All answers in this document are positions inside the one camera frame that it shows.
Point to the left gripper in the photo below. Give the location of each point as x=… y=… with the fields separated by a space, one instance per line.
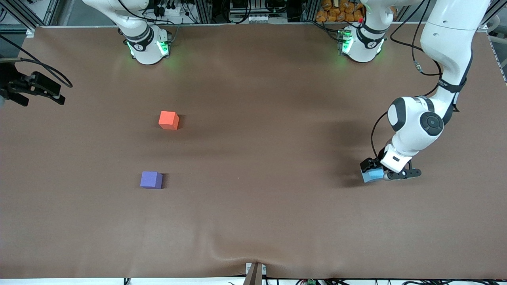
x=372 y=162

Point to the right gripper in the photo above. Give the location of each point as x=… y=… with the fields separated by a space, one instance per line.
x=11 y=84

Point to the light blue foam block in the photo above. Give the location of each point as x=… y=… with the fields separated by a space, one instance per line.
x=373 y=175

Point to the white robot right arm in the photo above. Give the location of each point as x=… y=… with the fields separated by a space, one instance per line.
x=144 y=49

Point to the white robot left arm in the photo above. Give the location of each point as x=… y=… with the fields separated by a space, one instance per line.
x=447 y=39

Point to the orange foam block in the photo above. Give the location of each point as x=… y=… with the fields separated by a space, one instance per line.
x=168 y=120

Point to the purple foam block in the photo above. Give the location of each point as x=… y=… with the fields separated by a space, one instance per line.
x=151 y=180

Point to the white terminal block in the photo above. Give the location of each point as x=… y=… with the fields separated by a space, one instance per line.
x=253 y=18

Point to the brown table cover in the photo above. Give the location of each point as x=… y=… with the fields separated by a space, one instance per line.
x=253 y=190

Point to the white power strip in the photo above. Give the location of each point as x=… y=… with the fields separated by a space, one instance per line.
x=166 y=11

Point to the bag of orange snacks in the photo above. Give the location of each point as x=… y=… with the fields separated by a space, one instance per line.
x=340 y=10

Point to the metal table clamp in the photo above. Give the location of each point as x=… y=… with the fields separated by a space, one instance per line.
x=254 y=275

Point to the aluminium frame post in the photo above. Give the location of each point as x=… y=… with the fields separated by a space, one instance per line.
x=497 y=12
x=23 y=12

